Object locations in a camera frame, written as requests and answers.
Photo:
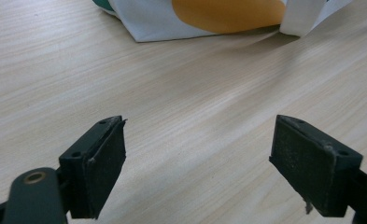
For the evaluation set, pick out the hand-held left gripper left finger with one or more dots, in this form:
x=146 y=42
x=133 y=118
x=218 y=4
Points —
x=101 y=165

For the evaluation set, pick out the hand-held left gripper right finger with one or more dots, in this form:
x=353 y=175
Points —
x=308 y=161

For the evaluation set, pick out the white tote bag orange print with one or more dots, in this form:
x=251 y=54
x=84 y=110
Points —
x=221 y=15

